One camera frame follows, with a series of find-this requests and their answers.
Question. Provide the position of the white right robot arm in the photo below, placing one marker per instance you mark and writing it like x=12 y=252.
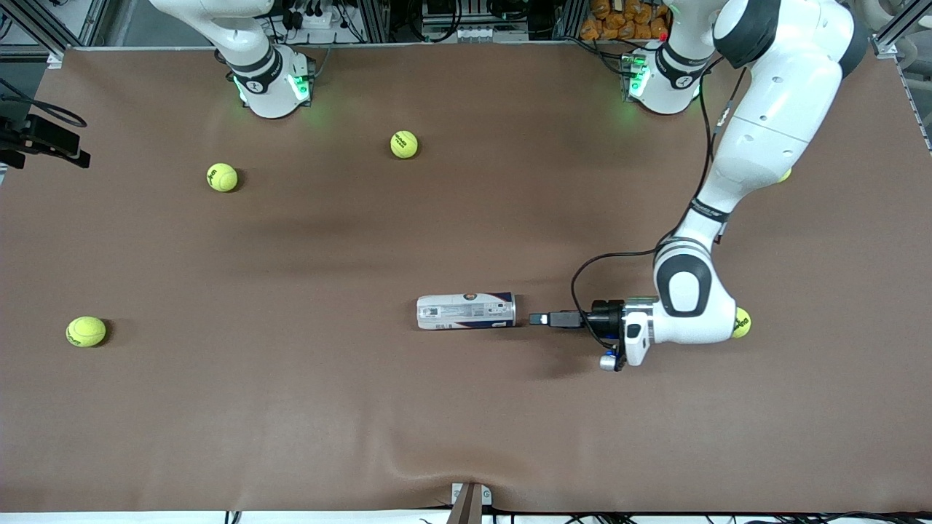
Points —
x=269 y=94

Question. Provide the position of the white power strip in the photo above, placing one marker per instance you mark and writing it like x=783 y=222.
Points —
x=317 y=20

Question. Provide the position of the aluminium profile frame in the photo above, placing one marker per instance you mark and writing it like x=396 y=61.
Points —
x=375 y=18

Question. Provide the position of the brown table mat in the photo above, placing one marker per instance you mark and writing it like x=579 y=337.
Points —
x=291 y=240

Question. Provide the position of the clear blue-white tennis can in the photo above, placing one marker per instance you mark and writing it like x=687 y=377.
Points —
x=466 y=311

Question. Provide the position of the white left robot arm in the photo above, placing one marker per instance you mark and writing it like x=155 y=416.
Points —
x=779 y=102

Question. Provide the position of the orange packed bags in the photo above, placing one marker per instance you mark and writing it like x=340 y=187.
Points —
x=626 y=20

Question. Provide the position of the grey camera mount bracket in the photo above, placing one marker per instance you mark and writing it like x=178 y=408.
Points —
x=470 y=503

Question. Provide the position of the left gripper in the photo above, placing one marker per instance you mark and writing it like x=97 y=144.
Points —
x=603 y=318

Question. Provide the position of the grey electronics box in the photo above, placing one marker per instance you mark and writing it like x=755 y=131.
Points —
x=473 y=22

